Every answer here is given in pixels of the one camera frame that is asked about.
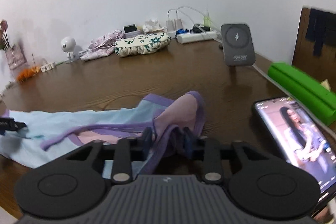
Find white round robot toy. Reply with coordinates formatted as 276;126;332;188
60;36;79;64

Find grey wireless charger stand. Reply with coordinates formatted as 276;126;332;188
220;23;256;67

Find clear box of oranges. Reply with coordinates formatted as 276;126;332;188
15;61;41;83

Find white charging cable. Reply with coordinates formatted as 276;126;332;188
167;5;224;44

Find green plastic object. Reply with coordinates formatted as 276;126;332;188
268;63;335;126

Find white charger adapters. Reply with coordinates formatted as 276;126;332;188
166;19;183;32

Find pink flower bouquet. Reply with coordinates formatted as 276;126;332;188
0;19;11;51

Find brown cardboard box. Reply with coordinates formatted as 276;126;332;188
291;7;335;89

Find pink knitted vase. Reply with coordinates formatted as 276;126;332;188
5;44;26;71

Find cream teal floral garment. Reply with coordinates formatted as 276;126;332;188
114;32;170;57

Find white small power strip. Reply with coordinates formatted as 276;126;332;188
41;62;56;73

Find black charger block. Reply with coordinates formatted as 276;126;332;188
123;24;137;34

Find small green bottle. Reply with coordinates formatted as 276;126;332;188
203;12;211;28

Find black smartphone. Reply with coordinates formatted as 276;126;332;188
252;97;335;210

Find pink floral folded garment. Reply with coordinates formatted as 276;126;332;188
80;30;124;61

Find pink blue garment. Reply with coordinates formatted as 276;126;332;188
1;91;205;175

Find white tin box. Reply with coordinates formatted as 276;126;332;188
125;30;143;39

